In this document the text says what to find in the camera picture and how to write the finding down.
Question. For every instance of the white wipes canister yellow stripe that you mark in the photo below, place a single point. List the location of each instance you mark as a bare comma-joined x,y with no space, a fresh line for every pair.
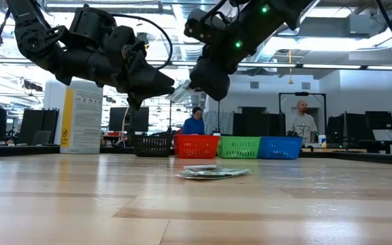
80,126

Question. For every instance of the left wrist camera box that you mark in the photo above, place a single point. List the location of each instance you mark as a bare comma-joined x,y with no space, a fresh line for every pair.
121,37

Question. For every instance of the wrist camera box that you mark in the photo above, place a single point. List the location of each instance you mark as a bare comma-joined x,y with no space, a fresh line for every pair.
204,25
121,37

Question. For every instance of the black metal frame rig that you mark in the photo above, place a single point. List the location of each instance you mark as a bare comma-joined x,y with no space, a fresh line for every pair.
301,94
219,115

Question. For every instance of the red plastic basket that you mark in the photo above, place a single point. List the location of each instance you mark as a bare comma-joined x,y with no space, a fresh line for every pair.
196,147

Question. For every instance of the green plastic basket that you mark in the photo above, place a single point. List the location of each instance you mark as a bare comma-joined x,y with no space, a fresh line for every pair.
238,148

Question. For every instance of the black monitor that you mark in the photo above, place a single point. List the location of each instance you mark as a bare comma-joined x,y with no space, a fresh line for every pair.
379,119
349,129
134,120

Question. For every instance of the blue plastic basket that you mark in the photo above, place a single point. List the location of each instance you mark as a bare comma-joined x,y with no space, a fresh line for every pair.
279,148

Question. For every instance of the black partition panels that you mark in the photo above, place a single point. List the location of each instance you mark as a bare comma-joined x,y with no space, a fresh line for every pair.
39,120

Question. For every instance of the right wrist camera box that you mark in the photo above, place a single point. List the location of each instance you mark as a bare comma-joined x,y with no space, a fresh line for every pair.
204,25

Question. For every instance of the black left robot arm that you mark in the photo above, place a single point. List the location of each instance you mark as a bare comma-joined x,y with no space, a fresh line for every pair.
46,44

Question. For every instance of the white printed cup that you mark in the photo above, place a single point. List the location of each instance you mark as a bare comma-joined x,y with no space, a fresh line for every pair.
322,141

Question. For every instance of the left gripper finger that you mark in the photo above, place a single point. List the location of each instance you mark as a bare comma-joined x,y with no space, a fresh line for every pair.
148,81
135,102

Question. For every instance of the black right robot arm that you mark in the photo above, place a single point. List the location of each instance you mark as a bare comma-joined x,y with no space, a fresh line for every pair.
250,27

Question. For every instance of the black plastic basket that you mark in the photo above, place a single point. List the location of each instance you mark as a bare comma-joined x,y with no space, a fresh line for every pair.
151,146

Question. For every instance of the wall vent grille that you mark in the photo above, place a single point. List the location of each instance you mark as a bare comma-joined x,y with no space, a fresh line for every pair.
254,85
305,85

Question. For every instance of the yellow hanging pendant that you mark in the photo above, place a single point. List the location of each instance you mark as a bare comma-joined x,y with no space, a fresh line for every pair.
290,68

